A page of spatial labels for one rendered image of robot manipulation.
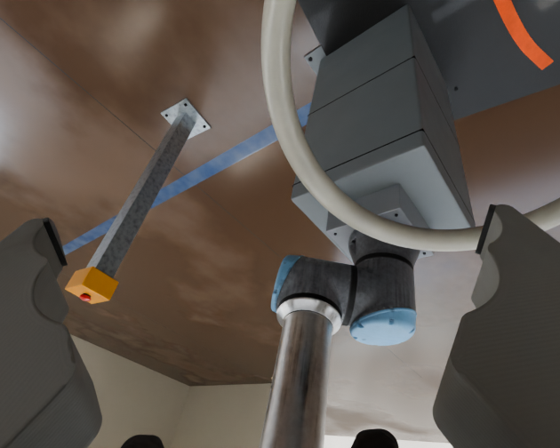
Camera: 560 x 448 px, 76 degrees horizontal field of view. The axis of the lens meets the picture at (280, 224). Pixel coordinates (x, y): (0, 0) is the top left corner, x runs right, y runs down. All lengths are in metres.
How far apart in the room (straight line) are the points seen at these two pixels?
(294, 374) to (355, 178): 0.52
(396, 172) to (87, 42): 1.63
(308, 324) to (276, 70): 0.54
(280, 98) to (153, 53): 1.61
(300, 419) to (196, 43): 1.59
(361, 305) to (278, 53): 0.61
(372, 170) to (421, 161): 0.12
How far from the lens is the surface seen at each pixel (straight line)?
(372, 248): 0.94
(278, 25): 0.39
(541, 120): 2.06
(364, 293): 0.86
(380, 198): 0.98
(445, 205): 1.07
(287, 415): 0.69
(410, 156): 0.93
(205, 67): 1.90
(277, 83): 0.39
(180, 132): 1.97
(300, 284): 0.83
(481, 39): 1.75
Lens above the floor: 1.56
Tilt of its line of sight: 38 degrees down
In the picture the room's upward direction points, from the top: 167 degrees counter-clockwise
